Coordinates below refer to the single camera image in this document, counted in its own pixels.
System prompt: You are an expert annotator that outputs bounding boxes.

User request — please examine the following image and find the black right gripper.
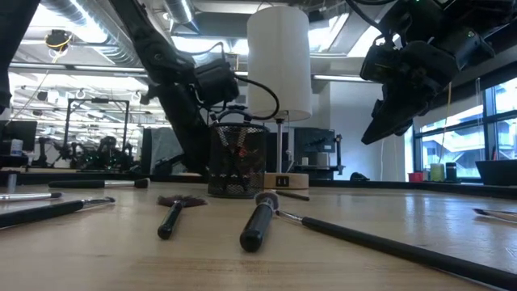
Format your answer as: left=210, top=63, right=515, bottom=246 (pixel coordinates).
left=360, top=40, right=460, bottom=146

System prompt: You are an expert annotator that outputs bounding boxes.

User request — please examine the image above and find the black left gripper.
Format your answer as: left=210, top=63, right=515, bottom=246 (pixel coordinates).
left=147, top=82, right=211, bottom=177

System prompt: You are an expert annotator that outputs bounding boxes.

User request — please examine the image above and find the fan brush black handle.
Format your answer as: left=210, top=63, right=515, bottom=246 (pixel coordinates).
left=157, top=194, right=208, bottom=240

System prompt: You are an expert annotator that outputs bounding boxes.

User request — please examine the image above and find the thick black handle brush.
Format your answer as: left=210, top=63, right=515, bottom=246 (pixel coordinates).
left=239, top=191, right=280, bottom=254

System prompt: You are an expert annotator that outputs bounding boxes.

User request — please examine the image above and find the black silver powder brush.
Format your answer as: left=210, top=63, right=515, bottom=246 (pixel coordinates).
left=48, top=177, right=151, bottom=190

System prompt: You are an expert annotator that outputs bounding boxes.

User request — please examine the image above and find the small dark makeup brush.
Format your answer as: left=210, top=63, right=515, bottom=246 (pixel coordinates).
left=274, top=188, right=311, bottom=202

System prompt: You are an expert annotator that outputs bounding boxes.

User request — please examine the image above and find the thin angled makeup brush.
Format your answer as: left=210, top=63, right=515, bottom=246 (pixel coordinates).
left=472, top=208, right=517, bottom=224

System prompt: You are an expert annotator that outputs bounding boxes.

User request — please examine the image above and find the long thin black brush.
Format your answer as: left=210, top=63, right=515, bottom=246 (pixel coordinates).
left=275, top=209, right=517, bottom=291

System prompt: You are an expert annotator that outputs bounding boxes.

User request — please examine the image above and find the black brush silver ferrule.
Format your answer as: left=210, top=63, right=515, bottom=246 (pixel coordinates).
left=0, top=196, right=116, bottom=230

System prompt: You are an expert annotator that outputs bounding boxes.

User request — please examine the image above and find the long silver ferrule brush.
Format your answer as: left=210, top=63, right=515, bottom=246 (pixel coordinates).
left=0, top=192, right=64, bottom=203

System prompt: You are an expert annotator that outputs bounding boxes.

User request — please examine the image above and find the teal cloth partition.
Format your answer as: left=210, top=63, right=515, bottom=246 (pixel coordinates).
left=149, top=128, right=187, bottom=175

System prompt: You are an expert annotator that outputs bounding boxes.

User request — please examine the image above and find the black mesh pen cup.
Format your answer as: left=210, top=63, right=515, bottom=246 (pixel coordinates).
left=207, top=122, right=271, bottom=199

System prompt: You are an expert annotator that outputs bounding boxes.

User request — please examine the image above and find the yellow green cup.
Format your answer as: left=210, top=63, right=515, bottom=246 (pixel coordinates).
left=430, top=162, right=446, bottom=183

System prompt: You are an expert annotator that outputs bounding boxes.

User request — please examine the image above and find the short ceiling tube light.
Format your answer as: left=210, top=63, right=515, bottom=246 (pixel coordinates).
left=313, top=74, right=375, bottom=84

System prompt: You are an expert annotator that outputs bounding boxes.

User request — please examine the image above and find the person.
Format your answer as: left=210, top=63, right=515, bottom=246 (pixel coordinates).
left=96, top=136, right=122, bottom=169

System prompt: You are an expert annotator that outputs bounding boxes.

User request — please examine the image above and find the dark background machine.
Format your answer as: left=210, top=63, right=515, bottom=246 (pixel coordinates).
left=293, top=128, right=345, bottom=179

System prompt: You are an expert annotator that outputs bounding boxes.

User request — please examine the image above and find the black bin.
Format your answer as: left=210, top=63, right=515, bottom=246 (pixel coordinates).
left=475, top=159, right=517, bottom=187

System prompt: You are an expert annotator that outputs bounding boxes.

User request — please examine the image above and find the white shade table lamp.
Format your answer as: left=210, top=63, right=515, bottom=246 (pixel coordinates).
left=246, top=4, right=313, bottom=190

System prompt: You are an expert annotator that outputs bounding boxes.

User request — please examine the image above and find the black computer monitor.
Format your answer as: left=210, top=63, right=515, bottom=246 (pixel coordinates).
left=0, top=120, right=38, bottom=153

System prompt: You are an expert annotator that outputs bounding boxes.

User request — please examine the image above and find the yellow hanging cable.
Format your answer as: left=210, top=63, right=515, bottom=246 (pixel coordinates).
left=438, top=82, right=453, bottom=162

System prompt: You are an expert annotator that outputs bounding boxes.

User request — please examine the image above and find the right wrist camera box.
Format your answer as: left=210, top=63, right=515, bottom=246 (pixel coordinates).
left=359, top=42, right=401, bottom=84

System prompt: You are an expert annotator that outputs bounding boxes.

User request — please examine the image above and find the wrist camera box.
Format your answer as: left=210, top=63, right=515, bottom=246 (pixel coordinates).
left=359, top=42, right=401, bottom=84
left=193, top=59, right=240, bottom=108

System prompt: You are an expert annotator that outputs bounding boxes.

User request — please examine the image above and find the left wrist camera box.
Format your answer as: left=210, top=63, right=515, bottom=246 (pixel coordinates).
left=193, top=59, right=240, bottom=108

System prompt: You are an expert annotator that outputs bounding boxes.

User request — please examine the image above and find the black metal frame rig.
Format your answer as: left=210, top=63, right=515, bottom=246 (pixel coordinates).
left=60, top=98, right=130, bottom=162

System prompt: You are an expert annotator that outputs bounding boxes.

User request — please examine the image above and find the black camera cable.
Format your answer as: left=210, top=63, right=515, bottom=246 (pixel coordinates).
left=209, top=40, right=280, bottom=122

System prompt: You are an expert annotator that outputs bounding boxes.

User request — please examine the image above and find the round silver ventilation duct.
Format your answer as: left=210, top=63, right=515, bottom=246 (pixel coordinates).
left=163, top=0, right=201, bottom=34

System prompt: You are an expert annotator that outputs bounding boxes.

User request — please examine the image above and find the yellow black cable reel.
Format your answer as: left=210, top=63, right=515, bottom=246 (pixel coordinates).
left=44, top=28, right=74, bottom=53

